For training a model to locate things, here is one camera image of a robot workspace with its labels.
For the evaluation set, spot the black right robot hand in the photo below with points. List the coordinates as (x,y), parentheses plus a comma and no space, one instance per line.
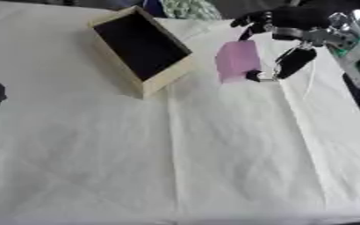
(296,17)

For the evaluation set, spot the pink rectangular block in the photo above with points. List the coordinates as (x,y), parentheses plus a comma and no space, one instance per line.
(237,60)

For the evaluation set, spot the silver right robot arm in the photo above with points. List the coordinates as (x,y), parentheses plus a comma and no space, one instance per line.
(356,49)

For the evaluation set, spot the tan cardboard box black inside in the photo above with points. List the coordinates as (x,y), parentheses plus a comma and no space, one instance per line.
(142,49)

